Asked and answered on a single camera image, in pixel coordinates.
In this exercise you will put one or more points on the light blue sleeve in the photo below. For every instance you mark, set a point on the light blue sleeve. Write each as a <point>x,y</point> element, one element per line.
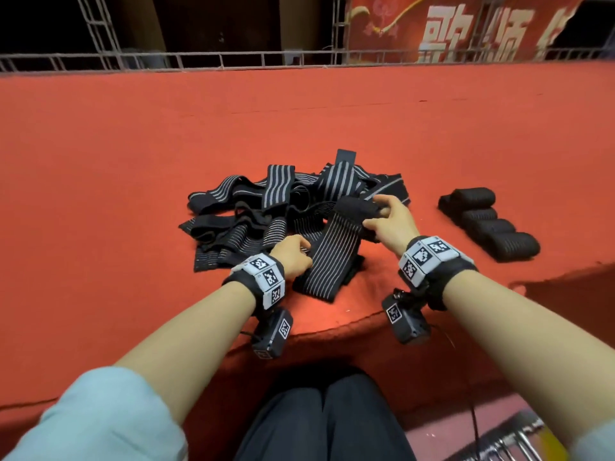
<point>596,444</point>
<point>101,422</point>

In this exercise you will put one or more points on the red banner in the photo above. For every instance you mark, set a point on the red banner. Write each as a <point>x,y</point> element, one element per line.
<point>452,24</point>

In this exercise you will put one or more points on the grey metal stand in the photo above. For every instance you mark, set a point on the grey metal stand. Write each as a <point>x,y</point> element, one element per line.
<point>509,441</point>

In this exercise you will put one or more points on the black wristband with marker tags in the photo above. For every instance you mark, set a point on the black wristband with marker tags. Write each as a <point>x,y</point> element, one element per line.
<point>434,266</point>
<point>257,281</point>

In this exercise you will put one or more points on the dark brown door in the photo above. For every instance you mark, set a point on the dark brown door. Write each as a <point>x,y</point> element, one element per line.
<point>216,19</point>

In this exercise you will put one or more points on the person's left forearm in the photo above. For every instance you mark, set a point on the person's left forearm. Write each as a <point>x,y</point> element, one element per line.
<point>187,341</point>

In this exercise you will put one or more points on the person's left hand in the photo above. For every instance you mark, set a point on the person's left hand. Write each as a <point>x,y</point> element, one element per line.
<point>291,257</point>

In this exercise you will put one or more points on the person's right forearm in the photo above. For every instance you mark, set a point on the person's right forearm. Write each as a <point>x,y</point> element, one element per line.
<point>538,350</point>

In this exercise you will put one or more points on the metal railing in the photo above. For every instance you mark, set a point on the metal railing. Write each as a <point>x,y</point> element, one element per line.
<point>288,58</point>

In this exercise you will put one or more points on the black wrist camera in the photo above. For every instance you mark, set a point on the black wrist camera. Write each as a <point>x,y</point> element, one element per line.
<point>272,333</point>
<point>405,317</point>

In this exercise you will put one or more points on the person's right hand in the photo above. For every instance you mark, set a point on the person's right hand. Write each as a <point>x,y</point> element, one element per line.
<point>392,227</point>

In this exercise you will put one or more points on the metal truss column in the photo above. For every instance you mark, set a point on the metal truss column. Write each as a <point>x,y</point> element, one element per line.
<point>101,29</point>
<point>492,24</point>
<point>340,26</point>

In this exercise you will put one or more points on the black trousers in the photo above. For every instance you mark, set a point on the black trousers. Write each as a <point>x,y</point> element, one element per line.
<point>327,422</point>

